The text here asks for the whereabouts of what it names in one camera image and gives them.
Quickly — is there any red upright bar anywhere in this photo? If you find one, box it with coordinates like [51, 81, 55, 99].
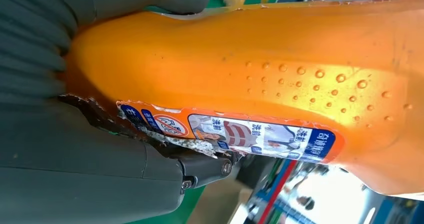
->
[258, 159, 298, 224]

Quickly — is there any blue steel shelving rack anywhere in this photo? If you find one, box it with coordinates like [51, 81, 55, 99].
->
[246, 159, 424, 224]

